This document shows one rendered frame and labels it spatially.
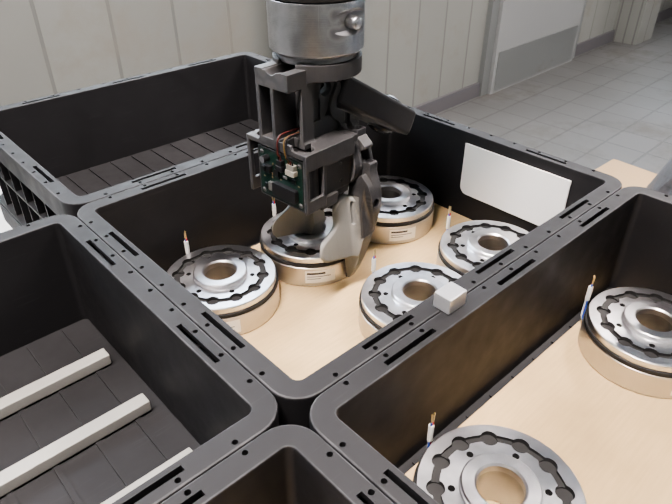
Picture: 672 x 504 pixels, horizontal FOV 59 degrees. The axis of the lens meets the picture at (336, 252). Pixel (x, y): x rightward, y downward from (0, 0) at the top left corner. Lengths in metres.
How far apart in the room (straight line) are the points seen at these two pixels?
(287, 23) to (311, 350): 0.26
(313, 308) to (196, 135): 0.45
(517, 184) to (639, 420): 0.27
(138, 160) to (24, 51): 1.18
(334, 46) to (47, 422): 0.35
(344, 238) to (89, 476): 0.28
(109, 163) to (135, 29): 1.29
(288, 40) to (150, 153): 0.47
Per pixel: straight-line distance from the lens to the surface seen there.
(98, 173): 0.85
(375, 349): 0.37
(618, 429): 0.50
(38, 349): 0.57
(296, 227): 0.58
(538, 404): 0.50
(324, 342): 0.52
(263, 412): 0.33
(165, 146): 0.91
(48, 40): 2.03
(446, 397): 0.44
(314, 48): 0.46
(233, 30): 2.35
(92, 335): 0.57
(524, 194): 0.65
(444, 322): 0.39
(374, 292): 0.53
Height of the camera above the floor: 1.18
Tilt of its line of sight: 34 degrees down
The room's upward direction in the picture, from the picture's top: straight up
